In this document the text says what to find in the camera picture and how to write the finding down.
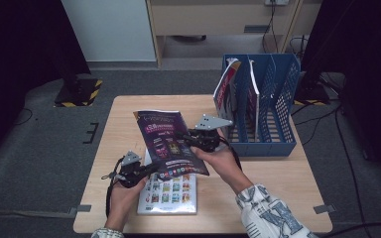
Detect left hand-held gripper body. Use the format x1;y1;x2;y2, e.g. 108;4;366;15
112;150;143;188

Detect white cabinet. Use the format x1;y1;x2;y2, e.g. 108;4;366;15
62;0;157;62

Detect looped black cable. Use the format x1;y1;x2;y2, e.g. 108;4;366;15
289;35;309;59

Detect person's right hand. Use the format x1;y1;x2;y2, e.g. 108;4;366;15
190;138;245;184

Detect blue plastic file rack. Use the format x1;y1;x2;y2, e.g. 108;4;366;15
217;53;302;158

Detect light wooden desk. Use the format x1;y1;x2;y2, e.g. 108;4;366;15
145;0;323;67

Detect black power strip cables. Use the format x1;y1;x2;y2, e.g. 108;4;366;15
261;3;280;54

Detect black magazine with red cards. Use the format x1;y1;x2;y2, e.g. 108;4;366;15
212;58;242;140

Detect black stand with striped base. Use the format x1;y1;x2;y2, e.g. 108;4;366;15
294;70;330;107
54;62;103;108

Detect thin purple magazine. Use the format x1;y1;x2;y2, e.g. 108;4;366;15
247;59;261;142
132;109;210;181

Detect thick white picture-grid magazine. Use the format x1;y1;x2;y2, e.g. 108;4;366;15
136;148;197;216

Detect person's left hand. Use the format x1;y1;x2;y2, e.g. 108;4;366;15
106;177;149;221

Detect left hand-held gripper cable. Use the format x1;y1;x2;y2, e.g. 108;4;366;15
100;158;120;219

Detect dark curtain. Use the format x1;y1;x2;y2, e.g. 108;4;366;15
0;0;92;167
301;0;381;191

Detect thin black floor cable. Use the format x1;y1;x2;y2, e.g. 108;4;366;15
13;108;34;127

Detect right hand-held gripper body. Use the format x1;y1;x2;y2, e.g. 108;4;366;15
191;113;234;153

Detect long black floor cable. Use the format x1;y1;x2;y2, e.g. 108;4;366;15
334;98;366;232

